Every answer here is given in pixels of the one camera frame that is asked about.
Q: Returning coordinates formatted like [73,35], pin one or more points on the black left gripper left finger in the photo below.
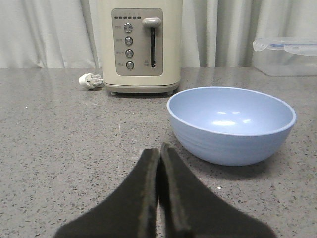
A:
[129,212]

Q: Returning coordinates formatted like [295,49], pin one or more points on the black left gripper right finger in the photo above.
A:
[191,210]

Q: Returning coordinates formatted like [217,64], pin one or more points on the blue bowl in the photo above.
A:
[230,126]

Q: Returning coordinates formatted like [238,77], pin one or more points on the white power plug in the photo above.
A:
[91,81]

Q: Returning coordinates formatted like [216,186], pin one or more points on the cream toaster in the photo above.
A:
[141,45]

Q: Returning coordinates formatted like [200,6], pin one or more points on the clear plastic container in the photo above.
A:
[285,56]

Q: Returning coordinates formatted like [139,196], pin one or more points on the white curtain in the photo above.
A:
[217,33]

